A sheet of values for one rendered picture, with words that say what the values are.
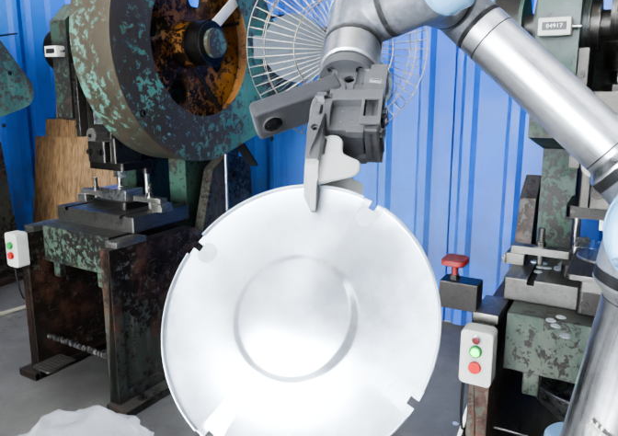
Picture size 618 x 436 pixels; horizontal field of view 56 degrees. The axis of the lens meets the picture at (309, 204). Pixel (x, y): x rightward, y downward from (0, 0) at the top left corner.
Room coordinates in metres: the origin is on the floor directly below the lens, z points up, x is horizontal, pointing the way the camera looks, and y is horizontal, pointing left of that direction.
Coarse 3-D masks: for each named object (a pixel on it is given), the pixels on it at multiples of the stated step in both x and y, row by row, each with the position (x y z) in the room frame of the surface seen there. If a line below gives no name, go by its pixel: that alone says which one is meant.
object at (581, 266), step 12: (576, 252) 1.37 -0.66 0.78; (588, 252) 1.36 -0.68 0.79; (576, 264) 1.27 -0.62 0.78; (588, 264) 1.27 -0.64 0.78; (576, 276) 1.20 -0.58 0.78; (588, 276) 1.19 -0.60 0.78; (588, 288) 1.29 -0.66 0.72; (600, 288) 1.28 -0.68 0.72; (588, 300) 1.29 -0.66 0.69; (588, 312) 1.29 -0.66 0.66
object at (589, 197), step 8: (608, 88) 1.43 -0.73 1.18; (616, 88) 1.40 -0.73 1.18; (600, 96) 1.38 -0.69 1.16; (608, 96) 1.37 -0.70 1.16; (616, 96) 1.37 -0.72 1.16; (608, 104) 1.37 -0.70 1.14; (616, 104) 1.36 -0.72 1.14; (616, 112) 1.36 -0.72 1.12; (584, 168) 1.38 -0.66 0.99; (584, 176) 1.39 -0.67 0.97; (584, 184) 1.39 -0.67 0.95; (584, 192) 1.39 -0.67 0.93; (592, 192) 1.34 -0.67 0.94; (584, 200) 1.39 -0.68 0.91; (592, 200) 1.35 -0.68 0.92; (600, 200) 1.34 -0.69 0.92; (592, 208) 1.35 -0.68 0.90; (600, 208) 1.34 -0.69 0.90; (608, 208) 1.34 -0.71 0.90
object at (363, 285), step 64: (320, 192) 0.62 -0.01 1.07; (192, 256) 0.62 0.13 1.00; (256, 256) 0.60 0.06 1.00; (320, 256) 0.58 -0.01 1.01; (384, 256) 0.56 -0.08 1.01; (192, 320) 0.57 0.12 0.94; (256, 320) 0.55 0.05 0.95; (320, 320) 0.53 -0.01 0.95; (384, 320) 0.52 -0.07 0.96; (192, 384) 0.53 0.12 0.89; (256, 384) 0.52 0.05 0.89; (320, 384) 0.50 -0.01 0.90; (384, 384) 0.49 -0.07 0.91
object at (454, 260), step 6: (444, 258) 1.38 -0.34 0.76; (450, 258) 1.38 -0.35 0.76; (456, 258) 1.38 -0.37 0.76; (462, 258) 1.38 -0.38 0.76; (468, 258) 1.39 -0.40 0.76; (444, 264) 1.37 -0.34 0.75; (450, 264) 1.37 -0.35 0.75; (456, 264) 1.36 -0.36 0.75; (462, 264) 1.36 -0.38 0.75; (456, 270) 1.39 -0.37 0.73
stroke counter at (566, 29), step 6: (540, 18) 1.37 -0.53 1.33; (546, 18) 1.37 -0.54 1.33; (552, 18) 1.36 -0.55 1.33; (558, 18) 1.35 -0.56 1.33; (564, 18) 1.35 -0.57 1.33; (570, 18) 1.34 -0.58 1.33; (540, 24) 1.37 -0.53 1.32; (552, 24) 1.36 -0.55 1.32; (558, 24) 1.35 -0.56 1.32; (564, 24) 1.35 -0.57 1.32; (570, 24) 1.34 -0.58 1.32; (576, 24) 1.35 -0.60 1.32; (540, 30) 1.37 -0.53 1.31; (546, 30) 1.37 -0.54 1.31; (552, 30) 1.36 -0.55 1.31; (558, 30) 1.35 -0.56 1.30; (564, 30) 1.35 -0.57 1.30; (570, 30) 1.34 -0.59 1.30; (540, 36) 1.38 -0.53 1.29; (546, 36) 1.38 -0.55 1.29; (552, 36) 1.38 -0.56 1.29; (558, 36) 1.38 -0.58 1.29; (564, 36) 1.38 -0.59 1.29
